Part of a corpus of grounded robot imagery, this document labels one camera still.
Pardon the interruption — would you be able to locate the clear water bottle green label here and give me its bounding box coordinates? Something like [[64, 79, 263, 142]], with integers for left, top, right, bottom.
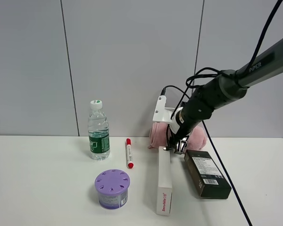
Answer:
[[88, 100, 110, 160]]

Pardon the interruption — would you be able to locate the red whiteboard marker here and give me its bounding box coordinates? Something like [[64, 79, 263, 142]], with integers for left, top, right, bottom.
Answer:
[[125, 138, 134, 169]]

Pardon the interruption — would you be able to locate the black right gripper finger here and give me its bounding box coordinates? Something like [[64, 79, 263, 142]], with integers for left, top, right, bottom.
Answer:
[[163, 143, 174, 152]]

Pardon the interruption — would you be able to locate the purple lidded air freshener can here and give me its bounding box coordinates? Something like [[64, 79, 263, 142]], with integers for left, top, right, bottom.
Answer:
[[94, 169, 130, 210]]

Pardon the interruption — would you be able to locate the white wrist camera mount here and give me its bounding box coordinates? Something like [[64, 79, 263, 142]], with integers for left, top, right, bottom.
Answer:
[[153, 95, 183, 134]]

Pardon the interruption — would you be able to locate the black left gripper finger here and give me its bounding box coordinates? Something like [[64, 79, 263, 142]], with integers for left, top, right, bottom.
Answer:
[[175, 139, 188, 154]]

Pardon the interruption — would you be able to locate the black rectangular product box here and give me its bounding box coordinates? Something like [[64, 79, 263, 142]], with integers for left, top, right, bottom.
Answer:
[[184, 150, 232, 200]]

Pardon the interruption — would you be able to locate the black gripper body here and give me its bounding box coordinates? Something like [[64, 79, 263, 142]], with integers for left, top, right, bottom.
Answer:
[[170, 114, 195, 150]]

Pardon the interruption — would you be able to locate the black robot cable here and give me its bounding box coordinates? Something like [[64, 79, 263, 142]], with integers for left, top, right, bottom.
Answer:
[[160, 0, 283, 226]]

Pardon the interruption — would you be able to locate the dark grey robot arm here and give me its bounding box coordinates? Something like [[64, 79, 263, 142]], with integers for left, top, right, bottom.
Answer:
[[165, 38, 283, 154]]

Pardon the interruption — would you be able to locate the pink towel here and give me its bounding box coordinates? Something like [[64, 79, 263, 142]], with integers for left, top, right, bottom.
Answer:
[[148, 122, 207, 150]]

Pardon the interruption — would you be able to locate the long white Snowhite box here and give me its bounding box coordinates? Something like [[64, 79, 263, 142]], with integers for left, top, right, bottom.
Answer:
[[156, 146, 173, 216]]

